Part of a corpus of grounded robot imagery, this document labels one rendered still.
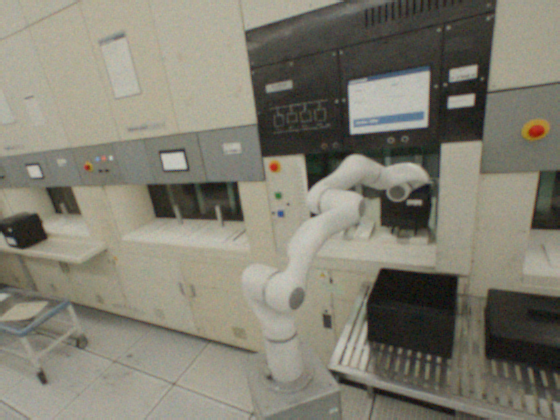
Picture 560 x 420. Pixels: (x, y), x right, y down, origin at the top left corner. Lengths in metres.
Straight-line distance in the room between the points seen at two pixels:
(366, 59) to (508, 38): 0.42
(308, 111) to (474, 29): 0.60
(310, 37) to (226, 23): 0.40
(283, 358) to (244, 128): 1.08
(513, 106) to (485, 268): 0.63
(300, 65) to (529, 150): 0.88
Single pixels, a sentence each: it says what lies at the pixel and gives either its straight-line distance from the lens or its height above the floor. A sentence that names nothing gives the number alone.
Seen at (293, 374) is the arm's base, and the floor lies 0.80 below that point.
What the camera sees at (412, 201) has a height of 1.10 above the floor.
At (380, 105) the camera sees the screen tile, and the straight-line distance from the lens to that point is 1.57.
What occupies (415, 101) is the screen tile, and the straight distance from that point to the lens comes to 1.55.
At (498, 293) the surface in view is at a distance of 1.65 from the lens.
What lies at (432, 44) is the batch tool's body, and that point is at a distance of 1.54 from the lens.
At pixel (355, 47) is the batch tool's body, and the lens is 1.57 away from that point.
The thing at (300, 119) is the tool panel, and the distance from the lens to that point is 1.65.
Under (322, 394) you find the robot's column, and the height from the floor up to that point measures 0.76.
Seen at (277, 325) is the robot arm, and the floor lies 1.01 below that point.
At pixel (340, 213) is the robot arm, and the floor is 1.30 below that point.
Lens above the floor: 1.74
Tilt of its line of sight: 22 degrees down
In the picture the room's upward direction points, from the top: 11 degrees counter-clockwise
